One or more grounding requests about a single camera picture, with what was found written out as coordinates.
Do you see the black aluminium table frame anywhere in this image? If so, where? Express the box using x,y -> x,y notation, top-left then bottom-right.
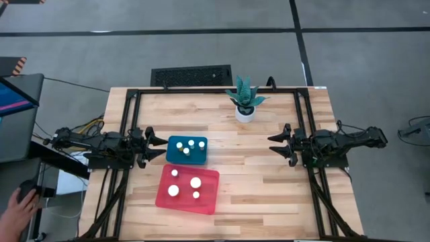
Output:
75,86 -> 366,242

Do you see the hazard striped black panel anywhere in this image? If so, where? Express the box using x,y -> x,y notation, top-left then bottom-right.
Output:
0,56 -> 28,77

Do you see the hazard striped black strip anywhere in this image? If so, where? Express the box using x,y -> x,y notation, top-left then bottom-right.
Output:
0,0 -> 47,5

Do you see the grey tripod stand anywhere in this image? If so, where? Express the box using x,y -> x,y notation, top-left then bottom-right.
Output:
397,116 -> 430,147

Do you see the white plant pot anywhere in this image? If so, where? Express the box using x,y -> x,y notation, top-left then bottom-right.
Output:
234,106 -> 256,124

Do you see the green striped leafy plant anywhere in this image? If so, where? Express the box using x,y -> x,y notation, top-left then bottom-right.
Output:
224,75 -> 269,109

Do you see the monitor with blue screen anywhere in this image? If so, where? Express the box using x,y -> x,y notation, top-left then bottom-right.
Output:
0,73 -> 45,164

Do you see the black floor vent grate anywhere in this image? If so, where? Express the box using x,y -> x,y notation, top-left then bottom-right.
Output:
150,64 -> 234,88

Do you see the black computer mouse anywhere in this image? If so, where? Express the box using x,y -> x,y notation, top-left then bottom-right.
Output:
17,179 -> 38,202

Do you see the person's hand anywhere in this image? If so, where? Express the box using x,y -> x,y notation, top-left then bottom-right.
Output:
0,187 -> 40,242

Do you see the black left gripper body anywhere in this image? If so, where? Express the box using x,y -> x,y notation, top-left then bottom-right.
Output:
127,129 -> 148,161

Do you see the blue plastic bin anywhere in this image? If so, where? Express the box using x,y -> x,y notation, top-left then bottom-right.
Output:
165,135 -> 208,166

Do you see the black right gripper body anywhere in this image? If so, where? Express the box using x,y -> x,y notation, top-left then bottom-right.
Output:
291,131 -> 314,158

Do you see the pink translucent plastic bin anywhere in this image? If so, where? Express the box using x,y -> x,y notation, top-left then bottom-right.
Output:
155,163 -> 220,216

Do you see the yellow cable bundle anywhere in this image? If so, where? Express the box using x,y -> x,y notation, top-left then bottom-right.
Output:
69,116 -> 105,135

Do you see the grey side desk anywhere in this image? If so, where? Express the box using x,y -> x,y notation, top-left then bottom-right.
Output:
0,156 -> 44,242

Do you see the white box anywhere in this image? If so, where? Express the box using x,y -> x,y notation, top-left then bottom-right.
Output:
56,157 -> 90,196

